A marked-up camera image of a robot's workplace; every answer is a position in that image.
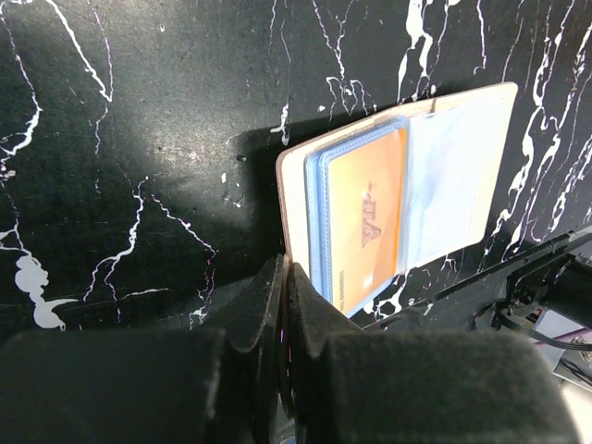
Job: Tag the orange VIP card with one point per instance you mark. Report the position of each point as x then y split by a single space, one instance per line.
364 187

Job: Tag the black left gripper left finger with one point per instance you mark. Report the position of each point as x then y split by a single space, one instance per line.
217 383

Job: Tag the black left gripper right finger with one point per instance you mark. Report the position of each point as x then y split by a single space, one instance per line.
352 386

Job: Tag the beige leather card holder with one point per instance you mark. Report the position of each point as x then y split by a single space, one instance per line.
454 148

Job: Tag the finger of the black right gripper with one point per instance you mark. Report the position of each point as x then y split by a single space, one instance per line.
469 304

